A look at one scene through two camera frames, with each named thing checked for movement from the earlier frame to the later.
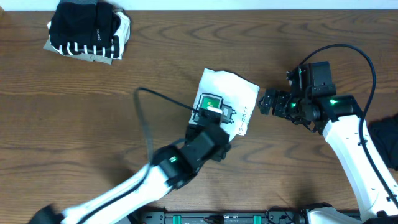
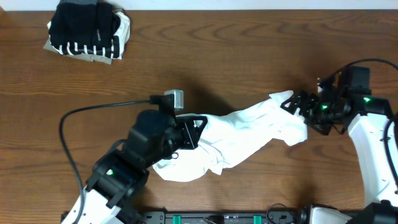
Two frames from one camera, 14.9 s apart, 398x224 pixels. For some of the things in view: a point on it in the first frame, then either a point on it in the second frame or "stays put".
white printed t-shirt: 236,96 → 227,138
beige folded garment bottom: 90,56 stays put
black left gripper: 192,131 → 189,138
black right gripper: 280,97 → 309,98
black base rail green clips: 301,218 stays put
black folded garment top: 94,23 stays put
